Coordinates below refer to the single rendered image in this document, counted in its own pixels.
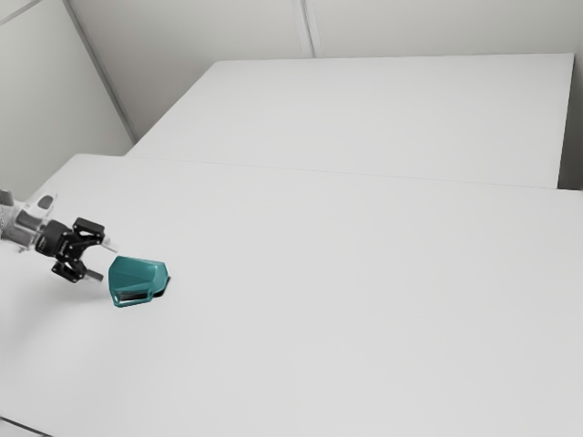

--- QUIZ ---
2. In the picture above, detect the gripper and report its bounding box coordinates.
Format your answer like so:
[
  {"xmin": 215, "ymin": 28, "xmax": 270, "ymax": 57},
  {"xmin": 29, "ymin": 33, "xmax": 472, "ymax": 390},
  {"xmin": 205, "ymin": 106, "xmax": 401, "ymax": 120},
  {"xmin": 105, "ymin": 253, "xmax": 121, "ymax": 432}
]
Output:
[{"xmin": 33, "ymin": 218, "xmax": 119, "ymax": 285}]

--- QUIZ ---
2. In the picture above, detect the teal faceted mug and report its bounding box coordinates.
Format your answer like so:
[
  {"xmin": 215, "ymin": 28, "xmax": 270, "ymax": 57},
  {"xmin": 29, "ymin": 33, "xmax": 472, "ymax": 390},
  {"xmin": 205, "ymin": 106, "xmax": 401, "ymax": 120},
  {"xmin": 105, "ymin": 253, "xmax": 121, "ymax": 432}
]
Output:
[{"xmin": 107, "ymin": 255, "xmax": 171, "ymax": 309}]

